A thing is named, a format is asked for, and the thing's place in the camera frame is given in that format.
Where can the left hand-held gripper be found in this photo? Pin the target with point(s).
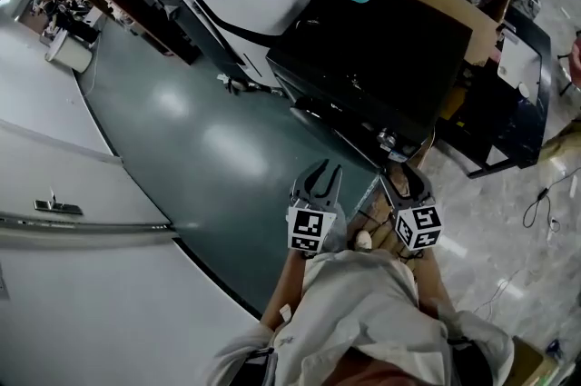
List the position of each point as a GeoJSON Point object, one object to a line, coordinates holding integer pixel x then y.
{"type": "Point", "coordinates": [311, 230]}

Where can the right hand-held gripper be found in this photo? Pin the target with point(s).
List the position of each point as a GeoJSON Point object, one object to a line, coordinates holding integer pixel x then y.
{"type": "Point", "coordinates": [417, 227]}

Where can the black cabinet appliance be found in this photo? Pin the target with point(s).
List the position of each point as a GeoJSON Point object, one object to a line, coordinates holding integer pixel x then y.
{"type": "Point", "coordinates": [377, 57]}

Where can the person's left forearm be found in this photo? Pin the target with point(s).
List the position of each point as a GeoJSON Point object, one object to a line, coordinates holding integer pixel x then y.
{"type": "Point", "coordinates": [286, 289]}

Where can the person's right forearm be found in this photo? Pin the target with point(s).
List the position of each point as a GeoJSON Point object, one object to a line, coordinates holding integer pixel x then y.
{"type": "Point", "coordinates": [431, 284]}

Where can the wooden slat platform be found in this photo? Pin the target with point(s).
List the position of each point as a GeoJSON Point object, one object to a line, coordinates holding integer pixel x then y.
{"type": "Point", "coordinates": [377, 225]}

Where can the person's grey trousers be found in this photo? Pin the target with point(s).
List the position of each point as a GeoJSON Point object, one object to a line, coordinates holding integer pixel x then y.
{"type": "Point", "coordinates": [338, 230]}

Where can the black table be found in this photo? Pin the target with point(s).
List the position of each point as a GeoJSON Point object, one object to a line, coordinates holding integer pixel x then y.
{"type": "Point", "coordinates": [508, 125]}

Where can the person's white shirt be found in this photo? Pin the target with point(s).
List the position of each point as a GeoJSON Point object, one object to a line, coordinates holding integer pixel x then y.
{"type": "Point", "coordinates": [363, 307]}

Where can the white paper sheet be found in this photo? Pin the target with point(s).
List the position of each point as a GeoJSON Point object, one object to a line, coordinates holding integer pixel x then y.
{"type": "Point", "coordinates": [517, 62]}

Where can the small cardboard box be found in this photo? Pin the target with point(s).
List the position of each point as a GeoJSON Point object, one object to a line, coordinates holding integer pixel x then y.
{"type": "Point", "coordinates": [531, 361]}

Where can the white round bin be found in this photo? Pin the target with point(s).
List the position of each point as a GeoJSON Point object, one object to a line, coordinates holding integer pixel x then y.
{"type": "Point", "coordinates": [68, 52]}

